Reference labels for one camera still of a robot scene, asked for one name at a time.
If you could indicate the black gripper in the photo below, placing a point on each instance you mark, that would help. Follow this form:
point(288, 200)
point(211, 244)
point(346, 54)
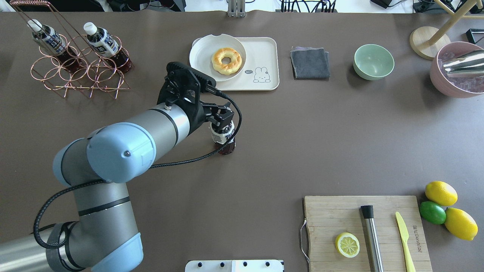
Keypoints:
point(198, 112)

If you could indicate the tea bottle front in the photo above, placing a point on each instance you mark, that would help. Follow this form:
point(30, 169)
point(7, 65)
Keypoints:
point(220, 137)

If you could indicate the tea bottle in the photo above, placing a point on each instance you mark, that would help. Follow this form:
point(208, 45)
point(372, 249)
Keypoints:
point(106, 46)
point(220, 137)
point(55, 45)

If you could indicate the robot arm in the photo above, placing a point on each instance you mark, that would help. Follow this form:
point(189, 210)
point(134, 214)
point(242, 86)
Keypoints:
point(91, 223)

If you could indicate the cream rabbit tray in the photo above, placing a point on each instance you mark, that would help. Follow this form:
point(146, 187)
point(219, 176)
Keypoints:
point(260, 72)

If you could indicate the tea bottle back right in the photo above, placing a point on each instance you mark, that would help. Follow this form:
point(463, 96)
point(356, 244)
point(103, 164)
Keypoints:
point(106, 46)

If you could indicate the tea bottle back left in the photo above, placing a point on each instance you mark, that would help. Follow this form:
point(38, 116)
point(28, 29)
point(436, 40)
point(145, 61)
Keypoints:
point(55, 45)

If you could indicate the glazed donut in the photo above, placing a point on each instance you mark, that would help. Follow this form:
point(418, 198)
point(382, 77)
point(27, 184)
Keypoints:
point(226, 61)

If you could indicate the white round plate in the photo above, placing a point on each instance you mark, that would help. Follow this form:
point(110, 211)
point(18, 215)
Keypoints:
point(202, 51)

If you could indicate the grey folded cloth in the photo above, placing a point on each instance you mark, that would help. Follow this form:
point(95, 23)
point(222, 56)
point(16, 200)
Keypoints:
point(310, 63)

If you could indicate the bamboo cutting board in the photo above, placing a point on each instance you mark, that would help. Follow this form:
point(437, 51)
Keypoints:
point(329, 216)

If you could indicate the green bowl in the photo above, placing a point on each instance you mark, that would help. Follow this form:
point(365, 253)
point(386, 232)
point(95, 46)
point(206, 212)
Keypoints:
point(373, 62)

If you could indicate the half lemon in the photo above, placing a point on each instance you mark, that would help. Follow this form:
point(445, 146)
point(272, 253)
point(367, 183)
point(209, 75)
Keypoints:
point(347, 245)

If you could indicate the yellow plastic knife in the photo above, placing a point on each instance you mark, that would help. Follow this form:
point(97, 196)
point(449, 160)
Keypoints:
point(404, 235)

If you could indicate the wooden stand with round base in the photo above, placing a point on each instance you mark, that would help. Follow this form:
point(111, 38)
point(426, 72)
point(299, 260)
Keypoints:
point(426, 41)

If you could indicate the whole lemon upper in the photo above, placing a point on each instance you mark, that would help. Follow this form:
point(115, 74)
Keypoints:
point(441, 193)

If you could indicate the whole lemon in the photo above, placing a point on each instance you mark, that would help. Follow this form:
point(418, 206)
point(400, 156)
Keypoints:
point(441, 193)
point(460, 224)

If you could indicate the green lime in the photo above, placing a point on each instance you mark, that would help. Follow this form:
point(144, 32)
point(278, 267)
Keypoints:
point(432, 212)

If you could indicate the pink bowl with ice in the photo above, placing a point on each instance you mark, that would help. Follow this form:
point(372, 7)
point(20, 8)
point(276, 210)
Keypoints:
point(438, 78)

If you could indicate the metal scoop in bowl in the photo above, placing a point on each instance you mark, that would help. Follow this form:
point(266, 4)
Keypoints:
point(467, 65)

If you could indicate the whole lemon lower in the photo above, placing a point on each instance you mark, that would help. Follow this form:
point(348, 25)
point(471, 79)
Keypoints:
point(460, 224)

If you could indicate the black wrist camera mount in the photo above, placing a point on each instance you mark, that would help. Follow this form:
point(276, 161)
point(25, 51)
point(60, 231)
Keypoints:
point(183, 85)

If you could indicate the aluminium camera post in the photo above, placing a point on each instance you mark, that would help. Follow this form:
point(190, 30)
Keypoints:
point(236, 8)

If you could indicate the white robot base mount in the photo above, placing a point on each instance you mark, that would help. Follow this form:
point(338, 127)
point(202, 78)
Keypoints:
point(258, 265)

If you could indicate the copper wire bottle rack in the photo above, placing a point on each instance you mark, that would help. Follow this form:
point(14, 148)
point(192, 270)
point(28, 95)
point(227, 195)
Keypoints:
point(94, 74)

